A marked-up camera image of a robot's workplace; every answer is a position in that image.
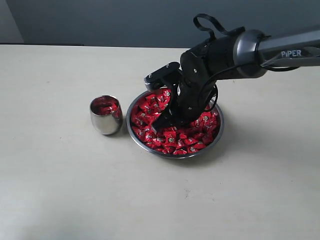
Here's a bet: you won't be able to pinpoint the stainless steel cup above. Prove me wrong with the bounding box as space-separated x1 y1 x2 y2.
89 95 123 136

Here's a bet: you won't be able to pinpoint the stainless steel bowl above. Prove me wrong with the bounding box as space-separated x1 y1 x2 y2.
126 87 224 159

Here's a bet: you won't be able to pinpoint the red candies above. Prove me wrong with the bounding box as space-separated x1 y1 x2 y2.
91 95 119 116

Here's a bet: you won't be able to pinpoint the red wrapped candy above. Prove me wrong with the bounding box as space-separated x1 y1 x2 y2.
162 88 171 99
187 142 207 154
163 131 177 147
136 111 150 125

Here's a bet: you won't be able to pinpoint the red wrapped candy left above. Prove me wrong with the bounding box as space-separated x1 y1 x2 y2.
136 111 150 125

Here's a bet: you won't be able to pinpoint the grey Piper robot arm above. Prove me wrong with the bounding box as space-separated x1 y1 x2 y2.
144 13 320 132

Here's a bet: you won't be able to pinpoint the red wrapped candy front centre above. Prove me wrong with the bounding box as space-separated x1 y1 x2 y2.
163 131 177 147

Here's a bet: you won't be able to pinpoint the red wrapped candy top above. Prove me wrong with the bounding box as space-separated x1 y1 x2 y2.
162 88 171 99

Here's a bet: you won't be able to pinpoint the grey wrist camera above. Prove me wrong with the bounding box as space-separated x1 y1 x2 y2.
144 61 182 92

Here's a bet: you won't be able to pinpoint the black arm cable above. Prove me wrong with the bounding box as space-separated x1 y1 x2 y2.
197 44 320 113

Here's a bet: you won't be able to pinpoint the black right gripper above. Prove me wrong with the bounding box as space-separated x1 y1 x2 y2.
151 79 217 133

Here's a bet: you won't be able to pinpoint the red wrapped candy front right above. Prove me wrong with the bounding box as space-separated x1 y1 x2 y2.
187 142 207 154

